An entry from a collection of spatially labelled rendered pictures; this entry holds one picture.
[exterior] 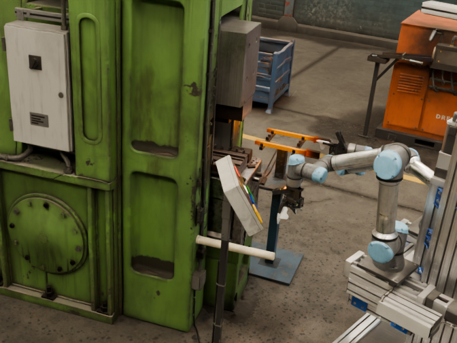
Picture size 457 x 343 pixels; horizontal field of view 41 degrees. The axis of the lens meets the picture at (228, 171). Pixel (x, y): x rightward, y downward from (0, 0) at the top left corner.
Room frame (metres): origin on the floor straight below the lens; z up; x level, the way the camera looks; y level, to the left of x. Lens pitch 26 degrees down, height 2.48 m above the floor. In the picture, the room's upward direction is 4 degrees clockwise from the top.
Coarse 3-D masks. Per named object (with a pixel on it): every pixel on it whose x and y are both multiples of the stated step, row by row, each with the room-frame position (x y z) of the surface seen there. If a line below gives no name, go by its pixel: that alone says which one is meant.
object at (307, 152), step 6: (258, 144) 3.61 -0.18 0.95; (264, 144) 3.60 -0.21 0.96; (270, 144) 3.58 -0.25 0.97; (276, 144) 3.59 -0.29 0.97; (288, 150) 3.54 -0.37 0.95; (300, 150) 3.52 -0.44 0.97; (306, 150) 3.51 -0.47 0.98; (312, 150) 3.50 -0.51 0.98; (306, 156) 3.50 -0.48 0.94; (312, 156) 3.50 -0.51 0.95; (318, 156) 3.49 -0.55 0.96
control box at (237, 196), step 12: (228, 156) 2.84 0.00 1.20; (228, 168) 2.72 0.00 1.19; (228, 180) 2.60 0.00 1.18; (240, 180) 2.69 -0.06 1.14; (228, 192) 2.52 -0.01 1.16; (240, 192) 2.53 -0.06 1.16; (240, 204) 2.53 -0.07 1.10; (240, 216) 2.53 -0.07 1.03; (252, 216) 2.54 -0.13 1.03; (252, 228) 2.54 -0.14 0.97
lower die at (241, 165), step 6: (216, 150) 3.37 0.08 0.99; (222, 150) 3.38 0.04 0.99; (216, 156) 3.29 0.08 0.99; (222, 156) 3.28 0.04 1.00; (246, 156) 3.33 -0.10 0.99; (234, 162) 3.23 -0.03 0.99; (240, 162) 3.23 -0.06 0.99; (246, 162) 3.34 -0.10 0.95; (216, 168) 3.19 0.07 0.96; (240, 168) 3.21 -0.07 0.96; (240, 174) 3.22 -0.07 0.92
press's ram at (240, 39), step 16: (224, 32) 3.14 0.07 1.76; (240, 32) 3.13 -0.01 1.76; (256, 32) 3.31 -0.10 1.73; (224, 48) 3.14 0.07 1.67; (240, 48) 3.12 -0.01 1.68; (256, 48) 3.34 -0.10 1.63; (224, 64) 3.14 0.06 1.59; (240, 64) 3.12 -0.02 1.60; (256, 64) 3.37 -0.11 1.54; (224, 80) 3.14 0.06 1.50; (240, 80) 3.11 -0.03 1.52; (224, 96) 3.13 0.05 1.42; (240, 96) 3.11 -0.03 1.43
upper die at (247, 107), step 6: (252, 96) 3.35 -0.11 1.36; (246, 102) 3.22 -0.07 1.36; (216, 108) 3.20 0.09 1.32; (222, 108) 3.19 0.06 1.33; (228, 108) 3.18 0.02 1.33; (234, 108) 3.17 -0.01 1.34; (240, 108) 3.16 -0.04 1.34; (246, 108) 3.23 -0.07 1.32; (216, 114) 3.20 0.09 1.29; (222, 114) 3.19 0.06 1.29; (228, 114) 3.18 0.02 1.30; (234, 114) 3.17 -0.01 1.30; (240, 114) 3.16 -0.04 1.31; (246, 114) 3.24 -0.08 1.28; (240, 120) 3.16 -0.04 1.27
